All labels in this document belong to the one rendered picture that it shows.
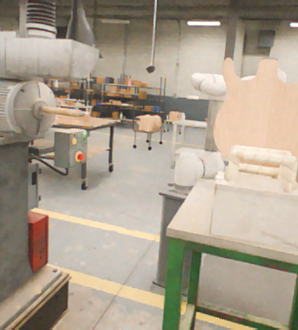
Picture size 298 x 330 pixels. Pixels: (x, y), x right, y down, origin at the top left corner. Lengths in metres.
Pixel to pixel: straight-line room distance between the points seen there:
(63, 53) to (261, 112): 0.75
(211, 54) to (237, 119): 11.35
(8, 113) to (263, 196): 1.04
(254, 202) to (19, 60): 0.99
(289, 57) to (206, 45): 3.70
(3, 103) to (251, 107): 1.01
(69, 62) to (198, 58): 11.45
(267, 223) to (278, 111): 0.39
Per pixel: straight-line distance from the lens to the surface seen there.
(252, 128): 0.98
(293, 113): 0.99
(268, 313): 2.12
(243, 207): 0.83
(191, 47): 12.53
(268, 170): 0.97
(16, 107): 1.26
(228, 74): 0.97
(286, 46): 12.30
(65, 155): 1.52
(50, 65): 1.08
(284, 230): 0.87
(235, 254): 0.91
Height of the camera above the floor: 1.36
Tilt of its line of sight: 8 degrees down
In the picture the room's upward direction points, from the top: 5 degrees clockwise
